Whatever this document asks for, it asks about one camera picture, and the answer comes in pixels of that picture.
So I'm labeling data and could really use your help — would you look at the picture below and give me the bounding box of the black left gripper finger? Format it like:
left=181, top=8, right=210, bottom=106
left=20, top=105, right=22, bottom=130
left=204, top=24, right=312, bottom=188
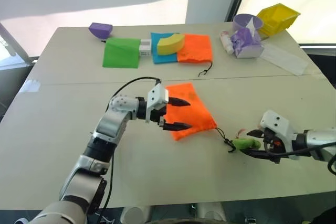
left=167, top=97, right=191, bottom=108
left=162, top=122, right=194, bottom=132

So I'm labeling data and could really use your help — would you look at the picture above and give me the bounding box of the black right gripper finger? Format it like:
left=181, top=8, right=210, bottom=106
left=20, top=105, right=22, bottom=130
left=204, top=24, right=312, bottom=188
left=240, top=148, right=277, bottom=162
left=246, top=129, right=266, bottom=138

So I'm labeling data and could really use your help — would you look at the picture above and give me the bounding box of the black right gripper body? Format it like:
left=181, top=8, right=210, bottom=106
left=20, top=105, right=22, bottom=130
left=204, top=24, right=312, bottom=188
left=262, top=128, right=286, bottom=165

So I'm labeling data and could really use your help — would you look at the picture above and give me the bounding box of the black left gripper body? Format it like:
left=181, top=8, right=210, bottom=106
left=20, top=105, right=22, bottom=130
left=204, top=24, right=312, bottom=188
left=151, top=104, right=169, bottom=128

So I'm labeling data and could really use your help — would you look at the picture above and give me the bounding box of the green fuzzy hair scrunchie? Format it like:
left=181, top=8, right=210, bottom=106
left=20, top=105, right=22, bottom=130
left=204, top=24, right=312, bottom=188
left=232, top=128, right=262, bottom=151

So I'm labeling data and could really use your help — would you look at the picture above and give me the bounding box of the orange drawstring bag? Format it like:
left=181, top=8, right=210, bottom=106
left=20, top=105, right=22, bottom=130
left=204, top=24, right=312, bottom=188
left=177, top=34, right=214, bottom=78
left=165, top=82, right=237, bottom=153

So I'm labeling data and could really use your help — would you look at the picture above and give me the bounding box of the blue cloth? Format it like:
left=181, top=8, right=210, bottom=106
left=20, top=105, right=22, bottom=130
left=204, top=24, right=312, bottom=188
left=151, top=32, right=182, bottom=65

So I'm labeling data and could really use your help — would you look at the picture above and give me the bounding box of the green cloth pouch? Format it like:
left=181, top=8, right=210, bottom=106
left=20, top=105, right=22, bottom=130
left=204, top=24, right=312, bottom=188
left=101, top=37, right=141, bottom=69

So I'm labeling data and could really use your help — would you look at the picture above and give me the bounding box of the yellow curved foam block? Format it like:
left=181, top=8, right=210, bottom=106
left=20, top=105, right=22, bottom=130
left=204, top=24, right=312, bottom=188
left=156, top=33, right=185, bottom=56

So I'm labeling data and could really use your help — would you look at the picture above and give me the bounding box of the small white box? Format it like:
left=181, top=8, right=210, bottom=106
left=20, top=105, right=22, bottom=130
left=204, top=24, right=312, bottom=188
left=138, top=39, right=153, bottom=57

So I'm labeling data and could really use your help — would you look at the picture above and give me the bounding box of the white rounded shape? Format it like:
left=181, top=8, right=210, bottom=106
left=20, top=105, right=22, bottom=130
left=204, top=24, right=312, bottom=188
left=122, top=206, right=151, bottom=224
left=196, top=202, right=227, bottom=221

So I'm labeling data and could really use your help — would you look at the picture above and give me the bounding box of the white and pink bottle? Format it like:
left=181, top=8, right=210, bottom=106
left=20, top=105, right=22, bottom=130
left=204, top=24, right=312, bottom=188
left=219, top=31, right=235, bottom=56

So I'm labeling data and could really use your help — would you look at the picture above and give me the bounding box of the white mask packet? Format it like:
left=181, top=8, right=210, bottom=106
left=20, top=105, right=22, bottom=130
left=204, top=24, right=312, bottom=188
left=259, top=42, right=309, bottom=76

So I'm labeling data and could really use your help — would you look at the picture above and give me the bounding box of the purple and white tissue pack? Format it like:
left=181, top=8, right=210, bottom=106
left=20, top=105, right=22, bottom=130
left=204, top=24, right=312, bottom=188
left=230, top=26, right=265, bottom=59

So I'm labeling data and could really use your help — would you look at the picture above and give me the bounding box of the purple foam block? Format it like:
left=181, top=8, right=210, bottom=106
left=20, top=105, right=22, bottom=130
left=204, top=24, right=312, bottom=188
left=88, top=22, right=113, bottom=39

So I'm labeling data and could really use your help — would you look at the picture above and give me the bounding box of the purple plastic bowl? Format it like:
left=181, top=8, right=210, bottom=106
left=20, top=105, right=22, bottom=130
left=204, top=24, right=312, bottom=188
left=233, top=13, right=264, bottom=32

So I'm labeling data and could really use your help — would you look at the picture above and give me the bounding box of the white tissue sheet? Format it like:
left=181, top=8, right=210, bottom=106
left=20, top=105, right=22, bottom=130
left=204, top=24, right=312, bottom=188
left=245, top=16, right=259, bottom=38

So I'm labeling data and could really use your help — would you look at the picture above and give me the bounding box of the yellow plastic bin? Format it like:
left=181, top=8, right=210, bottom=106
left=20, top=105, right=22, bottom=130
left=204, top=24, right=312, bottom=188
left=256, top=3, right=301, bottom=37

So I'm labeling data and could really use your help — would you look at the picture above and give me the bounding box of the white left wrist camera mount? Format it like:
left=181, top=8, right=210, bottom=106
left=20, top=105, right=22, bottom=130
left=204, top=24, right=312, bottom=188
left=145, top=84, right=169, bottom=124

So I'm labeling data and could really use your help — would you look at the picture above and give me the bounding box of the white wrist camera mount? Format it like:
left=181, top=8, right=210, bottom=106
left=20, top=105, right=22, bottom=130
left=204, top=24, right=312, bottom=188
left=145, top=84, right=169, bottom=124
left=259, top=110, right=300, bottom=161

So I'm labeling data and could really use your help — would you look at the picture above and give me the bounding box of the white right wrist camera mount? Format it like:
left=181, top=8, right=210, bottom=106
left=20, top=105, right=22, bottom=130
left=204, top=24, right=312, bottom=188
left=259, top=110, right=300, bottom=161

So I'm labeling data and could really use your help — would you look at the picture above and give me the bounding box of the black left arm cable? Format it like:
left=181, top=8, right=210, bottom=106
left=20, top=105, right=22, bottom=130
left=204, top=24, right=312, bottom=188
left=97, top=77, right=162, bottom=224

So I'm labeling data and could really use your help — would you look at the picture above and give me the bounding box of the grey window frame bar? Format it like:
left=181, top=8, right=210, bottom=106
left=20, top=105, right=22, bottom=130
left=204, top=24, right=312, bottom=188
left=0, top=22, right=34, bottom=65

